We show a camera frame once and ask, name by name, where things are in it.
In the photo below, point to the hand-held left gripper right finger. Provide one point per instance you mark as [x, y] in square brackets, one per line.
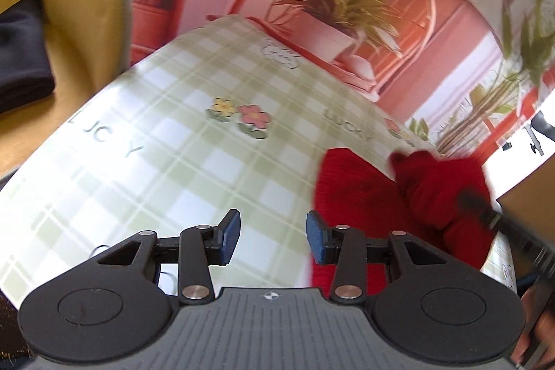
[317, 238]

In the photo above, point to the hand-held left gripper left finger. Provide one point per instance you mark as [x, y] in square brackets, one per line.
[232, 238]

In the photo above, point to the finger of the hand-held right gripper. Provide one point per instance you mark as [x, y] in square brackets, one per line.
[477, 207]

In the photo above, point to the red knit pants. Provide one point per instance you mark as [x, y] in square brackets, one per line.
[368, 188]

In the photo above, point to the brown wooden board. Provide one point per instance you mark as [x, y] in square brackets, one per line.
[529, 188]

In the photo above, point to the black exercise bike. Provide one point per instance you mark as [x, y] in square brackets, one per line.
[540, 127]

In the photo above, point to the green checkered printed tablecloth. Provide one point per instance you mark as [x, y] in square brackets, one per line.
[173, 144]

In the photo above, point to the yellow chair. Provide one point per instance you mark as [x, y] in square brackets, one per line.
[82, 27]

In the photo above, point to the black cloth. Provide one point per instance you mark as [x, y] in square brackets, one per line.
[21, 58]

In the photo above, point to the printed room scene wall poster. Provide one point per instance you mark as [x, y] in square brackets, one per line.
[455, 27]

